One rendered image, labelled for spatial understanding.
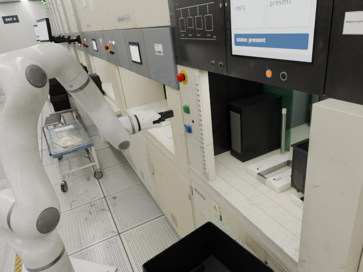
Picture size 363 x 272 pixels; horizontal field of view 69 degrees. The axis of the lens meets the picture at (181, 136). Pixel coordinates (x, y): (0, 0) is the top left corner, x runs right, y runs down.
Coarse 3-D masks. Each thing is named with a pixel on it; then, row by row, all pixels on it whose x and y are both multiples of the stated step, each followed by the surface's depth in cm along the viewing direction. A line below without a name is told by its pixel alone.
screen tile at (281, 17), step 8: (304, 0) 54; (280, 8) 60; (288, 8) 58; (296, 8) 56; (304, 8) 54; (272, 16) 62; (280, 16) 60; (288, 16) 58; (296, 16) 57; (304, 16) 55; (272, 24) 63; (280, 24) 61; (288, 24) 59; (296, 24) 57; (304, 24) 55
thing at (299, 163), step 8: (296, 144) 96; (304, 144) 98; (296, 152) 95; (304, 152) 92; (296, 160) 96; (304, 160) 93; (296, 168) 97; (304, 168) 94; (296, 176) 98; (304, 176) 95; (296, 184) 100; (304, 184) 96; (304, 192) 97
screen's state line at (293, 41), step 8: (240, 40) 75; (248, 40) 72; (256, 40) 69; (264, 40) 67; (272, 40) 64; (280, 40) 62; (288, 40) 60; (296, 40) 58; (304, 40) 57; (280, 48) 63; (288, 48) 61; (296, 48) 59; (304, 48) 57
